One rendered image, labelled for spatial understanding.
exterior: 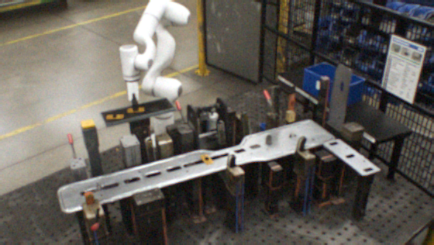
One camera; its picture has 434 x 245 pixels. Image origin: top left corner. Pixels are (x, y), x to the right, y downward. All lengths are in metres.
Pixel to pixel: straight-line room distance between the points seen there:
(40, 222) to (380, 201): 1.74
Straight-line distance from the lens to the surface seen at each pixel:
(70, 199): 2.00
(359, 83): 2.61
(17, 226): 2.42
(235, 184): 1.99
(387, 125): 2.47
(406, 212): 2.47
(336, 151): 2.26
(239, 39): 4.82
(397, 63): 2.47
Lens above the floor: 2.22
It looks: 32 degrees down
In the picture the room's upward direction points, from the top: 4 degrees counter-clockwise
